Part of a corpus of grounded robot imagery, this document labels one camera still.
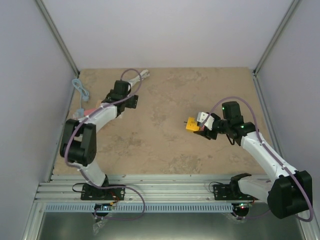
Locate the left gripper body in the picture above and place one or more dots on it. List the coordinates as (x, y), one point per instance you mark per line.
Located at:
(132, 104)

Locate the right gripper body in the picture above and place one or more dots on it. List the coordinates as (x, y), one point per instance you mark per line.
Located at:
(212, 135)

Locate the yellow cube socket adapter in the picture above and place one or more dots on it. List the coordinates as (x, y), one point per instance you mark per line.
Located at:
(191, 125)

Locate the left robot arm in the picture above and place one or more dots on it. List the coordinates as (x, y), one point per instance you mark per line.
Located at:
(79, 140)

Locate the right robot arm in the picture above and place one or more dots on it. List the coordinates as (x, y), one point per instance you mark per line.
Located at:
(287, 191)

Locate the pink cube socket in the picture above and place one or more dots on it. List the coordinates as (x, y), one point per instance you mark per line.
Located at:
(89, 111)

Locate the light blue power strip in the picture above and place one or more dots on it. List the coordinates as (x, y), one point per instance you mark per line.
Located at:
(81, 112)

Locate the white charger with ribbon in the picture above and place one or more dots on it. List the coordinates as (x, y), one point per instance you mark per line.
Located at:
(76, 116)

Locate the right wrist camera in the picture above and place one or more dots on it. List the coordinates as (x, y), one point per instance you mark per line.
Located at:
(205, 119)

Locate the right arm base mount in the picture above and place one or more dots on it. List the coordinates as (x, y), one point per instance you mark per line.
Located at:
(224, 193)

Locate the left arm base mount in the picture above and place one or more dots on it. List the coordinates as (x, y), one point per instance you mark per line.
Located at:
(91, 193)

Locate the aluminium rail frame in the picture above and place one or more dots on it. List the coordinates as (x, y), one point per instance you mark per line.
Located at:
(154, 188)

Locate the light blue cable duct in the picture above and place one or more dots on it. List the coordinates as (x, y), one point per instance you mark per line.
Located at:
(139, 208)

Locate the left aluminium corner post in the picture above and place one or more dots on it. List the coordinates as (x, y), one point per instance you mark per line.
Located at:
(59, 40)

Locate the aluminium corner post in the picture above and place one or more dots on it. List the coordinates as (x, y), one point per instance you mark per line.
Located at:
(277, 34)
(59, 40)

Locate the right aluminium corner post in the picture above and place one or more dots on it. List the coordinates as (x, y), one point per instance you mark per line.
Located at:
(277, 34)

